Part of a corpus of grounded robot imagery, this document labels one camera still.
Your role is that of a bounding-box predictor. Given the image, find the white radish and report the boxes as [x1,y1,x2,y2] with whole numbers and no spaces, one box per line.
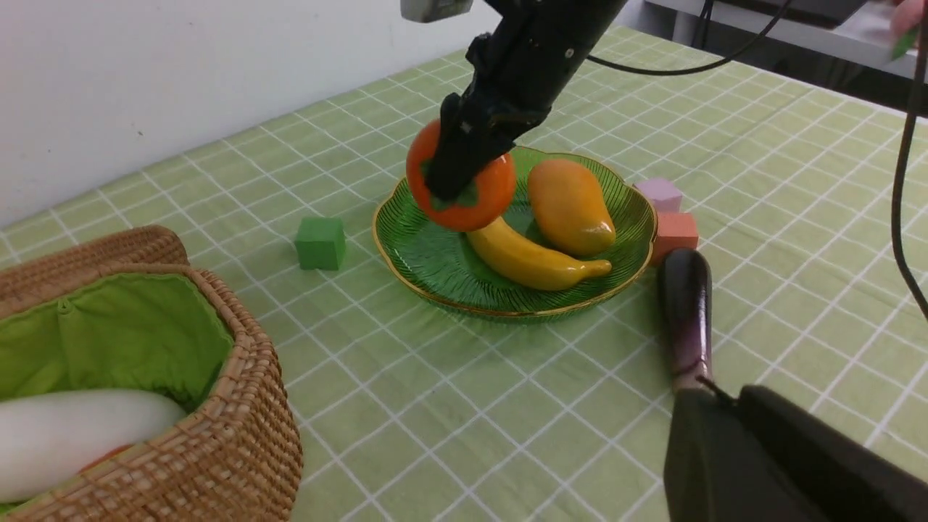
[1,389,186,503]

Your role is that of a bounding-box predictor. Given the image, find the pink foam cube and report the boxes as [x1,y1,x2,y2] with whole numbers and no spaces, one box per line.
[634,178,683,212]

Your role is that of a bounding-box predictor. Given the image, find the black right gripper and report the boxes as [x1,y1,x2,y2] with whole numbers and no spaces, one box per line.
[426,1,626,202]

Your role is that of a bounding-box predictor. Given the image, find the green glass leaf plate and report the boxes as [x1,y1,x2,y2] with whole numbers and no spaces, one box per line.
[373,146,658,323]

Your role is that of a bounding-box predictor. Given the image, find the orange persimmon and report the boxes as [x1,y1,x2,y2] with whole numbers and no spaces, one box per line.
[405,119,517,232]

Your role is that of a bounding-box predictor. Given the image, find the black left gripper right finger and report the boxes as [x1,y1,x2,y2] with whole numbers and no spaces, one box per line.
[737,384,927,521]

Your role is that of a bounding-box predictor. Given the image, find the yellow orange mango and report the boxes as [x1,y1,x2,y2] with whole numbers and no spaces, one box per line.
[527,158,616,257]

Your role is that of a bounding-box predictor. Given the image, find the checkered green tablecloth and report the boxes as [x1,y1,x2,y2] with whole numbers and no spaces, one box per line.
[2,51,926,521]

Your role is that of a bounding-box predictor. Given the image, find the white side shelf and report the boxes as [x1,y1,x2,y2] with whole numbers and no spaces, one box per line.
[644,1,917,110]

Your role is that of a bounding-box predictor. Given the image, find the red foam cube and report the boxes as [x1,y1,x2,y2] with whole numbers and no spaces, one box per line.
[650,212,700,267]

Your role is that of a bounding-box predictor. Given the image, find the woven wicker basket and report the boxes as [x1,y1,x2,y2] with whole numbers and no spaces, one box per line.
[2,264,304,521]

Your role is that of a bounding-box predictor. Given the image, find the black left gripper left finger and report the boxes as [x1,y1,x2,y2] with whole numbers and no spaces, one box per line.
[663,389,827,521]

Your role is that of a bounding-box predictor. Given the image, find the yellow banana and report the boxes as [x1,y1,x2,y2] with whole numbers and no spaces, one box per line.
[465,217,613,291]

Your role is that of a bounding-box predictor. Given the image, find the green foam cube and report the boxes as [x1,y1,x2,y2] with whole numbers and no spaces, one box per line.
[293,217,346,271]

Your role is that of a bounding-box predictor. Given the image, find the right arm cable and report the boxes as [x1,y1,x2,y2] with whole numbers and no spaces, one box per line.
[586,0,928,320]

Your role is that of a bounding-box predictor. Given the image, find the purple eggplant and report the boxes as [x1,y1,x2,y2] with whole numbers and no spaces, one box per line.
[657,248,713,394]

